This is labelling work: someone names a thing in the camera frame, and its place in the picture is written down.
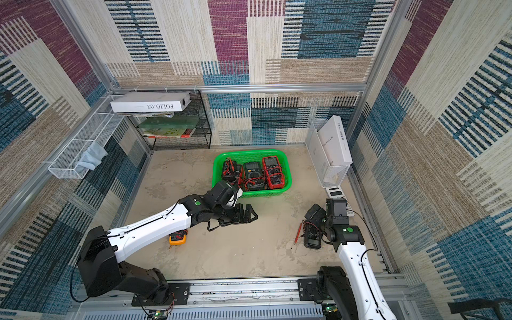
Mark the black multimeter with leads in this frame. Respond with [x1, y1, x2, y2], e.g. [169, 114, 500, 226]
[221, 158, 242, 184]

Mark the white calculator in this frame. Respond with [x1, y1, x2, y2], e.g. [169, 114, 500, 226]
[325, 186, 355, 217]

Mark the green plastic basket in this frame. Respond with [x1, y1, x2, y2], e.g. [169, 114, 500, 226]
[211, 149, 293, 198]

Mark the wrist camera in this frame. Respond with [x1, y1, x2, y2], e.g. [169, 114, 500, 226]
[326, 198, 349, 225]
[203, 181, 243, 209]

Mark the large red multimeter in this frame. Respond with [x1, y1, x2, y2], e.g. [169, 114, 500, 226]
[236, 170, 244, 189]

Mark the yellow multimeter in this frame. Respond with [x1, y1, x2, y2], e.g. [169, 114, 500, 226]
[169, 229, 188, 246]

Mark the light blue cloth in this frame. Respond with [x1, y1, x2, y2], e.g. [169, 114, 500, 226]
[76, 142, 108, 173]

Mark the clear file holder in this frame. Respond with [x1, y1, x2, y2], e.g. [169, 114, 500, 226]
[305, 124, 352, 188]

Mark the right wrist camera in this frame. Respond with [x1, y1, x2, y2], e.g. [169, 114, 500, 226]
[326, 198, 349, 225]

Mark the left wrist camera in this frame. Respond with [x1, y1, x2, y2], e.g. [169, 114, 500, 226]
[203, 181, 243, 209]

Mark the small black multimeter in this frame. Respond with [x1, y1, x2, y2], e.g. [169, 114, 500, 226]
[294, 220, 323, 249]

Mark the black wire shelf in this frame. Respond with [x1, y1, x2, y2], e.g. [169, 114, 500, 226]
[128, 91, 213, 151]

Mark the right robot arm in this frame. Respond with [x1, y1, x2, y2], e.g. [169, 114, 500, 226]
[299, 199, 397, 319]

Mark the white folio box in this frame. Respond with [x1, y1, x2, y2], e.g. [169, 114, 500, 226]
[111, 92, 191, 113]

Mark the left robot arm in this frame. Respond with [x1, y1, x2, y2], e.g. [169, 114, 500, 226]
[77, 194, 258, 305]

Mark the white wire wall basket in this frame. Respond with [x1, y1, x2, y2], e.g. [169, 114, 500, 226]
[48, 111, 123, 179]

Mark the small red multimeter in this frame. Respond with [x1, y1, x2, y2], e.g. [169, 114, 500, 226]
[262, 156, 285, 189]

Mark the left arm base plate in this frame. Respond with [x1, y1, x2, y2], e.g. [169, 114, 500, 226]
[131, 282, 191, 307]

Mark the white box in holder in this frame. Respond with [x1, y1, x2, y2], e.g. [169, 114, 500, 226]
[318, 115, 353, 167]

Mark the green book on shelf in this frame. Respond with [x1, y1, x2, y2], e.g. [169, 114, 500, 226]
[137, 116, 200, 137]

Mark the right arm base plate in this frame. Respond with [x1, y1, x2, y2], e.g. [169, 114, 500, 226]
[297, 278, 323, 303]

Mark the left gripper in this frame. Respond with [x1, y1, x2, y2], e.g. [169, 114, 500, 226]
[212, 203, 259, 227]

